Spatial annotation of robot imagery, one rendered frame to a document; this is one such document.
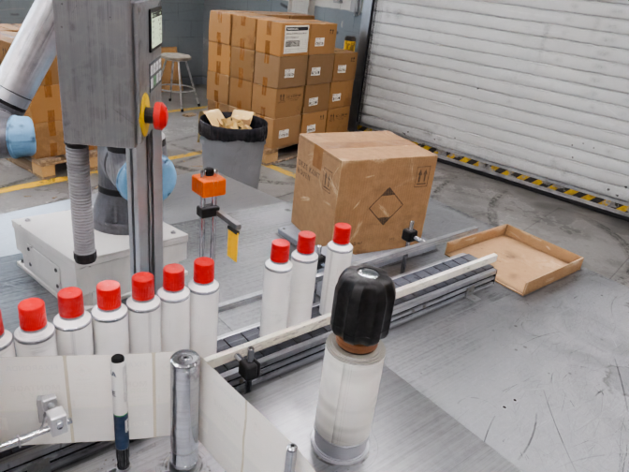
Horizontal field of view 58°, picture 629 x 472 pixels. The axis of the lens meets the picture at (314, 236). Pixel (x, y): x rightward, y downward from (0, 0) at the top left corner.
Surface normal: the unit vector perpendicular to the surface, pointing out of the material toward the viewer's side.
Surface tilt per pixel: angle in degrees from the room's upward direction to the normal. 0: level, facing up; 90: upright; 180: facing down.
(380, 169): 90
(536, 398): 0
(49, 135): 87
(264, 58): 89
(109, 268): 90
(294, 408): 0
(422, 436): 0
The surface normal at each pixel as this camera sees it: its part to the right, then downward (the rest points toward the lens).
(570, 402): 0.11, -0.90
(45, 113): 0.74, 0.38
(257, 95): -0.63, 0.25
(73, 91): 0.07, 0.43
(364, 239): 0.46, 0.42
